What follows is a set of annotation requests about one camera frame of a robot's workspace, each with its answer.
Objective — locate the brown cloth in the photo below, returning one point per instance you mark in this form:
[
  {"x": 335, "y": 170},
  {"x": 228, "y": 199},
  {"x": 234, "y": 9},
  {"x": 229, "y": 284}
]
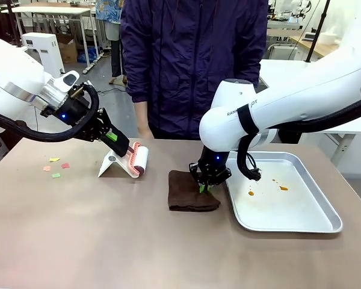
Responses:
[{"x": 186, "y": 195}]

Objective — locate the person's right forearm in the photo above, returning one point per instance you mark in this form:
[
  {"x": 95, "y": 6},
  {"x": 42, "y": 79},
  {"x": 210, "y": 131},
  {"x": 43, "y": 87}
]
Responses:
[{"x": 141, "y": 113}]

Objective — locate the green paper scrap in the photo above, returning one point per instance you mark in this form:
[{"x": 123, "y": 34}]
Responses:
[{"x": 56, "y": 175}]

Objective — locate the blue plastic bag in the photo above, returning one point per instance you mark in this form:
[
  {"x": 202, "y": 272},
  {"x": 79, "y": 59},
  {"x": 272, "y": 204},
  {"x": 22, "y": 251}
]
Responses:
[{"x": 87, "y": 54}]

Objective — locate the orange paper scrap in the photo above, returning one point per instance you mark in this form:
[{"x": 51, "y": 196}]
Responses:
[{"x": 47, "y": 168}]

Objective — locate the yellow paper scrap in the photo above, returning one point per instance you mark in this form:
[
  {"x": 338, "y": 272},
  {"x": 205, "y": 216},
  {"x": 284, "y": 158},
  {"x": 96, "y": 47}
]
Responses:
[{"x": 54, "y": 159}]

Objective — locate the black tripod pole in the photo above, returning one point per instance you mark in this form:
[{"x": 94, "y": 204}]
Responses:
[{"x": 317, "y": 27}]

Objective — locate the brown cardboard box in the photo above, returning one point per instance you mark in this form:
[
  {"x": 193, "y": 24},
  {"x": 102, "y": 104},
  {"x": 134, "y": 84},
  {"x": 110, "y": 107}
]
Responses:
[{"x": 67, "y": 48}]

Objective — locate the silver metal tray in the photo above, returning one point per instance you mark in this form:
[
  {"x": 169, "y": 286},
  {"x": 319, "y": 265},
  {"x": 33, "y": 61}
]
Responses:
[{"x": 288, "y": 210}]

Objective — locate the person in patterned shirt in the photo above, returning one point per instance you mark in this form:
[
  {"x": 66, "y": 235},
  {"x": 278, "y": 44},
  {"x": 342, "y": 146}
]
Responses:
[{"x": 111, "y": 27}]

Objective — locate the pink white lint roller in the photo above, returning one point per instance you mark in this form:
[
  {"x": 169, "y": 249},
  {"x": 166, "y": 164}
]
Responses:
[{"x": 141, "y": 161}]

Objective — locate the red paper scrap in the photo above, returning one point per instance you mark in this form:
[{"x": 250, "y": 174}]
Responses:
[{"x": 66, "y": 165}]

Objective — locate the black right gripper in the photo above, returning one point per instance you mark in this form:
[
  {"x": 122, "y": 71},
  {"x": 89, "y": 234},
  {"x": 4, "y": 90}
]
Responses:
[{"x": 212, "y": 159}]

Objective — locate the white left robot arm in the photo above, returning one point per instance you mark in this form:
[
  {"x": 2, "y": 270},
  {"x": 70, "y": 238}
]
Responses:
[{"x": 15, "y": 78}]

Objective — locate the white lint roller stand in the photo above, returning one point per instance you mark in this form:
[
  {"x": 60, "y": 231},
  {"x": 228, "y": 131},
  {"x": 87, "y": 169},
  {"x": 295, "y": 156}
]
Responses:
[{"x": 109, "y": 167}]

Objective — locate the white background table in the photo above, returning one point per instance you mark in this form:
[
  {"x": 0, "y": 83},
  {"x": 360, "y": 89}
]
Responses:
[{"x": 57, "y": 11}]

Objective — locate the white floor cabinet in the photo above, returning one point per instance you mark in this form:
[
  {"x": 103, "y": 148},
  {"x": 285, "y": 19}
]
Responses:
[{"x": 45, "y": 51}]

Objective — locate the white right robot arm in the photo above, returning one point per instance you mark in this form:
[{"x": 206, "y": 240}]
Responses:
[{"x": 304, "y": 96}]

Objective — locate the person in purple jacket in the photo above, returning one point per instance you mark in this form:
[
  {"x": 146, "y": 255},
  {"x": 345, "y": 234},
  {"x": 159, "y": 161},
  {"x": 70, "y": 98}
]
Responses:
[{"x": 192, "y": 60}]

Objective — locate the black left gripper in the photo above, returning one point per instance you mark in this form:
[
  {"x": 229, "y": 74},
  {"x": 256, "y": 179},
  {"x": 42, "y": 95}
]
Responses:
[{"x": 70, "y": 110}]

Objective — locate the person's right hand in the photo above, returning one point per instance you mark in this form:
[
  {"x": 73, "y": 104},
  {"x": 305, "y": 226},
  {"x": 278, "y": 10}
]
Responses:
[{"x": 145, "y": 132}]

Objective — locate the wooden background table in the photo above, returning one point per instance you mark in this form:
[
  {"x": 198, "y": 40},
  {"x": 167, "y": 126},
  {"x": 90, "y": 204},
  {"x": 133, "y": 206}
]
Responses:
[{"x": 310, "y": 45}]

